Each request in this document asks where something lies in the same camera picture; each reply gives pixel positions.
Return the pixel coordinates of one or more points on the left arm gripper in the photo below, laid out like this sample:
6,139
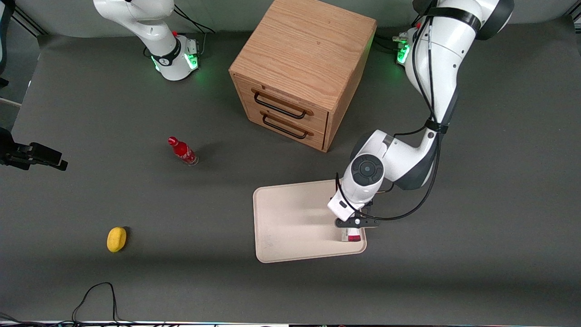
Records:
369,206

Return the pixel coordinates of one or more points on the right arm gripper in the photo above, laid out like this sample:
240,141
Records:
6,141

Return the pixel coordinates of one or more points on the red cookie box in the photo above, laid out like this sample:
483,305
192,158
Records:
352,235

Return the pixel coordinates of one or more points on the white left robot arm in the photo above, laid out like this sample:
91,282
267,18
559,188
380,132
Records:
445,54

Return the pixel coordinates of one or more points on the beige plastic tray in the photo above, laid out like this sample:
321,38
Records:
290,227

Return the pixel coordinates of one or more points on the wooden drawer front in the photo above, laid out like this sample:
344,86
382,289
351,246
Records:
313,140
317,119

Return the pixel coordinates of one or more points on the yellow lemon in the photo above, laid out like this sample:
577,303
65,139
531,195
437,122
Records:
116,240

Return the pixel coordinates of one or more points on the red cola bottle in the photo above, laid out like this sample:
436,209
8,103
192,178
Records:
182,151

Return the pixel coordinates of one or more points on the wooden two-drawer cabinet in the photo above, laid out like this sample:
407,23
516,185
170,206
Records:
304,45

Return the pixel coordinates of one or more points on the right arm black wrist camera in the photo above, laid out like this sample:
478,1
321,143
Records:
45,154

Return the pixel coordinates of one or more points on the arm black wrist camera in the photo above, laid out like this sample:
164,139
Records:
363,223
45,154

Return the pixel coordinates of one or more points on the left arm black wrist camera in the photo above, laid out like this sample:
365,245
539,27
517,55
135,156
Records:
363,223

